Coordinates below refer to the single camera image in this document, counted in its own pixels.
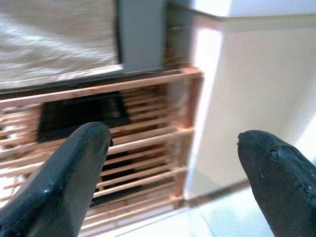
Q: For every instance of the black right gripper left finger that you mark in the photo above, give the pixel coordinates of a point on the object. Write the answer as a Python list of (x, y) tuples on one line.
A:
[(56, 187)]

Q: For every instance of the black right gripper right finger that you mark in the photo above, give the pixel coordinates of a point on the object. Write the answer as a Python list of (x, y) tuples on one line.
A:
[(284, 187)]

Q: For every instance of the mini fridge door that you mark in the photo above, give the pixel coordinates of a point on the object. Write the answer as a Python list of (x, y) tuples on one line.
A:
[(49, 37)]

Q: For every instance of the mini fridge body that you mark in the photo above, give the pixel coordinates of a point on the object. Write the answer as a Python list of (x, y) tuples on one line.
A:
[(143, 37)]

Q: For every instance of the black flat box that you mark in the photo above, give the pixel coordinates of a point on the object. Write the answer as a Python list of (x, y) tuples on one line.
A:
[(81, 111)]

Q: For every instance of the wooden slatted rack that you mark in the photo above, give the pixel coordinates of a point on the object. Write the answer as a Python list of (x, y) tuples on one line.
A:
[(148, 133)]

